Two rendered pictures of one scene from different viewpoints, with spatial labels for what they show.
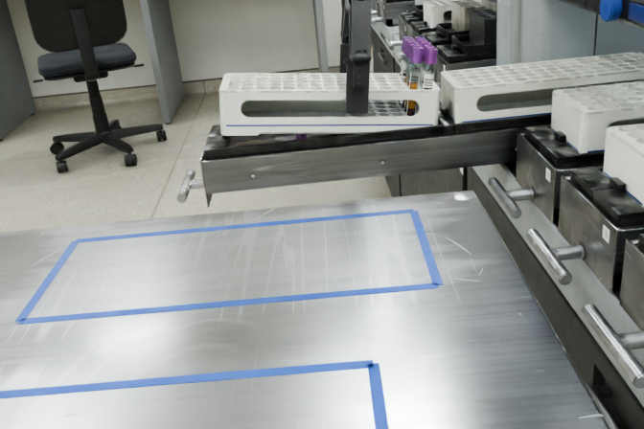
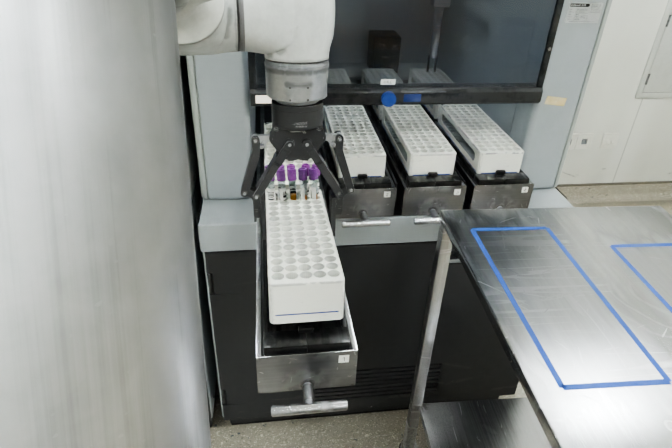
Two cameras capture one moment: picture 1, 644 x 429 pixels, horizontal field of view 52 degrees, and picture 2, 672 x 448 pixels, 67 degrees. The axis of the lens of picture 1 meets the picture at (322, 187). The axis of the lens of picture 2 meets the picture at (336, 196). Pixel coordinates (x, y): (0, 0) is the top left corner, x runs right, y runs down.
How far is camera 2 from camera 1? 1.15 m
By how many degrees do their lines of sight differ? 85
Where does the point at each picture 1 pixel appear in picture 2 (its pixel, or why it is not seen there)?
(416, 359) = (602, 236)
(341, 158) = not seen: hidden behind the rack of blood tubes
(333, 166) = not seen: hidden behind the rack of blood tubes
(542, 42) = (247, 138)
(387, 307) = (571, 241)
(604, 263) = (455, 204)
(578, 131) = (381, 166)
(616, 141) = (425, 156)
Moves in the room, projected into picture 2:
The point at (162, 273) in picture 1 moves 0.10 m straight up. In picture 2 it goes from (581, 322) to (603, 266)
